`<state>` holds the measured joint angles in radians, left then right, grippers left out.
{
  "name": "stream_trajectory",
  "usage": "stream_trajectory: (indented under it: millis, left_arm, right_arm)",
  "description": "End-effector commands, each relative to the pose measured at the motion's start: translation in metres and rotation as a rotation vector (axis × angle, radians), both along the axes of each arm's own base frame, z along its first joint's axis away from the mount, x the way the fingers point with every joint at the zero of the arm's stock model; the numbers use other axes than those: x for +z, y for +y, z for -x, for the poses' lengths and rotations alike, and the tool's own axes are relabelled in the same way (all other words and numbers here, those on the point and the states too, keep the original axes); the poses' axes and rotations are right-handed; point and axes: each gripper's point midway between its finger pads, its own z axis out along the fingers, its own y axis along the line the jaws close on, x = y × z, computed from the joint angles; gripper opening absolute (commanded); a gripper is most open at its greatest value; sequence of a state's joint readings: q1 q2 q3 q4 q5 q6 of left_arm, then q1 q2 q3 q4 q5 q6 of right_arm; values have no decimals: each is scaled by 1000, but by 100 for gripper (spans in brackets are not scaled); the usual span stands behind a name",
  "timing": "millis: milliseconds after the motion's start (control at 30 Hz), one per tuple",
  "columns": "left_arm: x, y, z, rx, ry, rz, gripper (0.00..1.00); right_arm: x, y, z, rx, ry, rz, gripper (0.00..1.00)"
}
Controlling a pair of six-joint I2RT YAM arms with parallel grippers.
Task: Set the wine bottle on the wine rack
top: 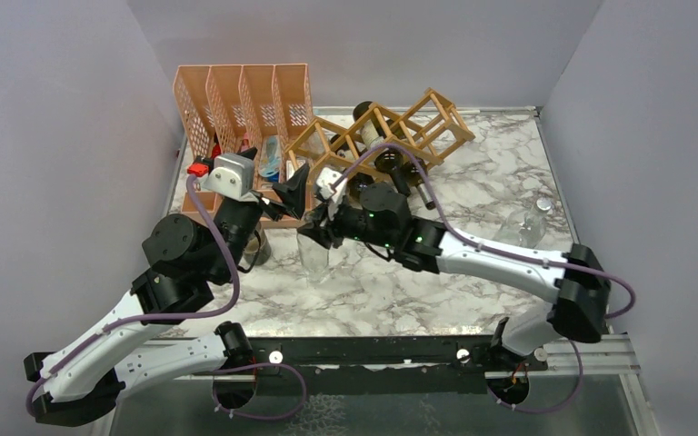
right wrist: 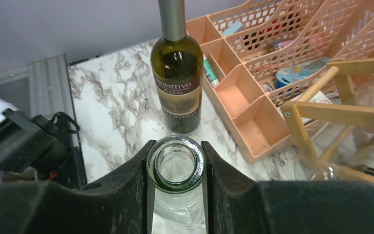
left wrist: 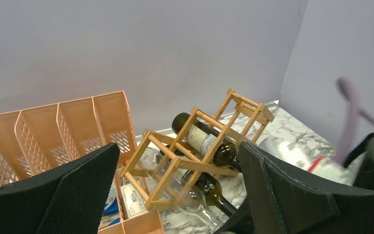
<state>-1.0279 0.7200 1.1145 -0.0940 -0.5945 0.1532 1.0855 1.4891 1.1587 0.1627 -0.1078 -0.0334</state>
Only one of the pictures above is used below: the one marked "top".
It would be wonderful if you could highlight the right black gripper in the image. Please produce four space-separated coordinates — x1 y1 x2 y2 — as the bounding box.
297 193 396 251

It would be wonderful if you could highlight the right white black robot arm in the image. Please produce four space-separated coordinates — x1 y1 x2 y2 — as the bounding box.
298 183 611 370

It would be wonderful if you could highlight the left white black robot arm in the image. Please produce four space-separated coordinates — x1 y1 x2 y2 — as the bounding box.
24 149 309 427

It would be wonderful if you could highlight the standing white wine bottle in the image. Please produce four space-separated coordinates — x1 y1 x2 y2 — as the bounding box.
243 223 272 267

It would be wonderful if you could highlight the wooden wine rack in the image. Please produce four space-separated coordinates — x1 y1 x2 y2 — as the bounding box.
284 88 475 181

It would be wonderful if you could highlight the blue item in organizer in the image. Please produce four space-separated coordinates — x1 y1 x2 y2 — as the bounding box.
258 135 282 183

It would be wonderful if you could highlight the orange plastic file organizer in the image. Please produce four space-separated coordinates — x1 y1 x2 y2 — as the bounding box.
172 63 315 231

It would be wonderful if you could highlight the red item in organizer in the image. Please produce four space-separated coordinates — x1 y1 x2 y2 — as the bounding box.
210 134 223 160

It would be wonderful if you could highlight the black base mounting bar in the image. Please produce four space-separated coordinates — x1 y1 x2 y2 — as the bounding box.
217 334 548 396

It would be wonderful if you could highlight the clear glass jar silver lid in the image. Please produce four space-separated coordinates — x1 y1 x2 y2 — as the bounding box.
492 197 553 249

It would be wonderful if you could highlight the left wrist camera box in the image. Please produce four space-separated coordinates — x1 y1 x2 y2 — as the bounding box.
187 153 256 203

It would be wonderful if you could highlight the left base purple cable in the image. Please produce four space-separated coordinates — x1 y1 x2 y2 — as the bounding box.
211 358 310 421

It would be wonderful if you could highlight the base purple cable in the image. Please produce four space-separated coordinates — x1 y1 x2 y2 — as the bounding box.
485 340 585 417
211 358 310 421

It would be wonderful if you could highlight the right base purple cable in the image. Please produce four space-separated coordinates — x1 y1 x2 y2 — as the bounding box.
485 340 585 417

